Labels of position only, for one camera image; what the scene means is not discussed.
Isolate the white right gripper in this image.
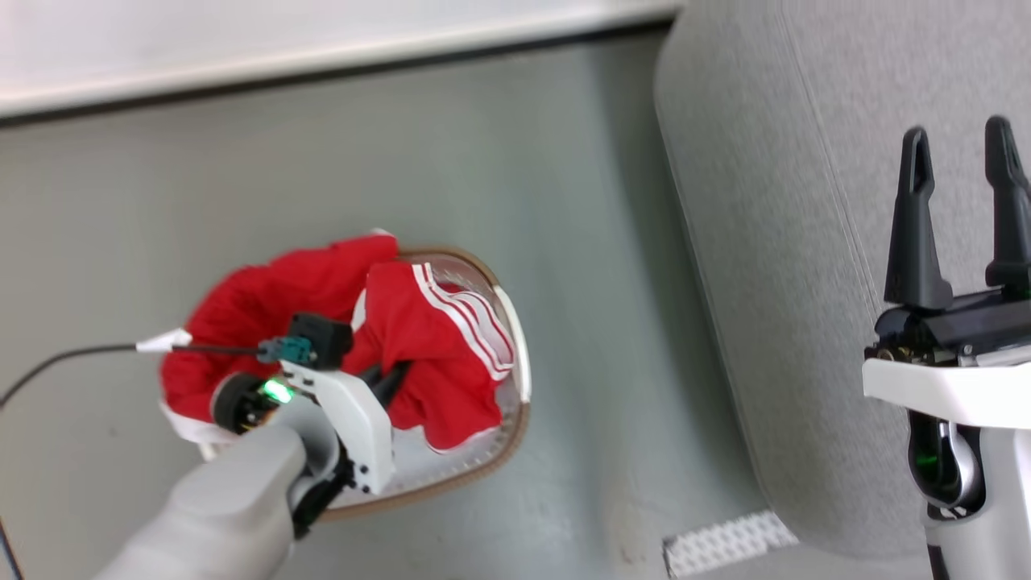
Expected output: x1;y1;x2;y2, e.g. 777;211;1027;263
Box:
862;115;1031;430

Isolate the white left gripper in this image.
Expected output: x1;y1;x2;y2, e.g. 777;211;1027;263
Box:
279;361;414;495

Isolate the red clothing with white stripes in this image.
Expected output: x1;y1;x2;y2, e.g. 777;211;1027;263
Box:
159;232;516;452

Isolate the white laundry basket brown rim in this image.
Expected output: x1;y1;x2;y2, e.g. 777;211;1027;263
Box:
165;246;532;522

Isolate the grey fabric sofa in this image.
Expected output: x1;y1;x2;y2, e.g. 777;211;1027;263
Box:
654;0;1031;561

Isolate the white black baseboard strip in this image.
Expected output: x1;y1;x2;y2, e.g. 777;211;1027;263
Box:
0;0;685;123

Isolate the white perforated floor plate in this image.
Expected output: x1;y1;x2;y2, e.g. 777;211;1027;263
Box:
663;510;800;578

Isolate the thin black cable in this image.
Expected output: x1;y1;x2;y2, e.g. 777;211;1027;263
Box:
0;328;263;580

